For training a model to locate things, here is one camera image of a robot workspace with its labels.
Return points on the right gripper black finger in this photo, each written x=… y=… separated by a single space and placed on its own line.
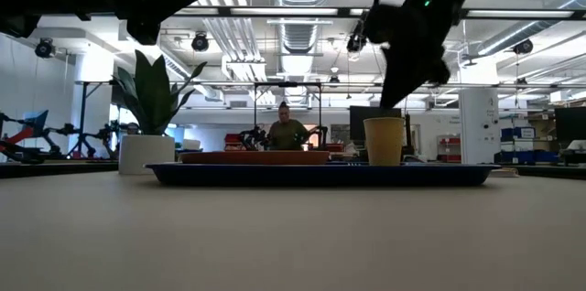
x=407 y=73

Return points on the yellow cup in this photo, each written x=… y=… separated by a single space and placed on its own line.
x=384 y=142

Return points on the orange brown plate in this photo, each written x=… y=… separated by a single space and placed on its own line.
x=252 y=158

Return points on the black background robot arm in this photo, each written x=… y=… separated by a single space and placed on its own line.
x=254 y=137
x=105 y=134
x=320 y=133

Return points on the background robot arm blue red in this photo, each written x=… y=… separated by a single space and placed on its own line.
x=36 y=121

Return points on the dark blue tray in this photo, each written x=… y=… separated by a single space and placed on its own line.
x=320 y=175

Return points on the large black monitor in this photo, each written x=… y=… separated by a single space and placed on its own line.
x=357 y=121
x=570 y=124

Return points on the red storage bins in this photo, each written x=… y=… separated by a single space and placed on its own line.
x=448 y=141

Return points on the white LED light strip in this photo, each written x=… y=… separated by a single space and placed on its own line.
x=284 y=12
x=519 y=14

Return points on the blue storage bin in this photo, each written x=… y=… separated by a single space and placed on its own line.
x=519 y=133
x=526 y=157

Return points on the person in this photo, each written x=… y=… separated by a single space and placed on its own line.
x=287 y=135

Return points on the green plant in white pot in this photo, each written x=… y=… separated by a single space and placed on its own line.
x=146 y=154

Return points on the red storage bin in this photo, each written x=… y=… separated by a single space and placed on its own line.
x=231 y=139

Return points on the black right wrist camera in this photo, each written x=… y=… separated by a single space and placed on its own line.
x=382 y=25

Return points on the black hanging ceiling camera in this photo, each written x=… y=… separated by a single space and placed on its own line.
x=523 y=47
x=45 y=48
x=200 y=43
x=354 y=44

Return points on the black aluminium rig frame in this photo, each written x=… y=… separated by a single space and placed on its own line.
x=210 y=12

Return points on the silver round ceiling duct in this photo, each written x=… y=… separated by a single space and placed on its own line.
x=300 y=35

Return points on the black background station frame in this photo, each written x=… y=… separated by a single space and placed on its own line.
x=287 y=84

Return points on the black workstation frame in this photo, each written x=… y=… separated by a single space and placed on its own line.
x=83 y=112

